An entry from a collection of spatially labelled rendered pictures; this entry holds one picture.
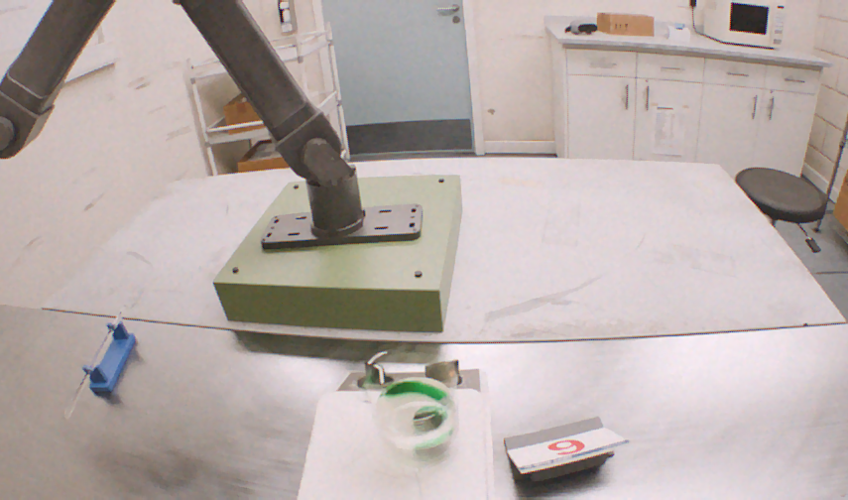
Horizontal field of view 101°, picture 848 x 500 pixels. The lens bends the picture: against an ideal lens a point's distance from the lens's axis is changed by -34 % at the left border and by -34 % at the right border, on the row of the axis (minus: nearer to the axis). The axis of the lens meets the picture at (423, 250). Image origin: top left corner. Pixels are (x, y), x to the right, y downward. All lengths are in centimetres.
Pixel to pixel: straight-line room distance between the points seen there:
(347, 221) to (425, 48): 264
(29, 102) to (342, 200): 38
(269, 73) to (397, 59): 271
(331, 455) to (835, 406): 48
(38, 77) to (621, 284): 69
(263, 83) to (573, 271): 42
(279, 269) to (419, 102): 275
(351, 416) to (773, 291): 53
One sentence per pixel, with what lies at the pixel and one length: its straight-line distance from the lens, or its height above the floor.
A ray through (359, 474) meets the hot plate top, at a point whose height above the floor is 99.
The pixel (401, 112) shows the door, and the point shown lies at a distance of 330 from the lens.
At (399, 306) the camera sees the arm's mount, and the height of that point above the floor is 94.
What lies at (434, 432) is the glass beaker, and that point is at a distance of 28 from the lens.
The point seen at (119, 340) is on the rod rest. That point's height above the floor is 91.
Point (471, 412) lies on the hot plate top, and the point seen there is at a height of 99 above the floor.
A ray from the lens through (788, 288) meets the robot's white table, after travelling 69.
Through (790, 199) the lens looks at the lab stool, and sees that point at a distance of 165.
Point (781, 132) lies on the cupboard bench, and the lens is 318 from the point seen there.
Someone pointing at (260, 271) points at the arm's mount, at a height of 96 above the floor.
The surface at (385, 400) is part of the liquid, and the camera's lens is 30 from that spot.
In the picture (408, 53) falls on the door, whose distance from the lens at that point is 319.
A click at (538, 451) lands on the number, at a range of 41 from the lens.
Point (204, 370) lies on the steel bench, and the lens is 57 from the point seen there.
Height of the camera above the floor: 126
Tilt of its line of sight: 32 degrees down
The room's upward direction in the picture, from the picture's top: 7 degrees counter-clockwise
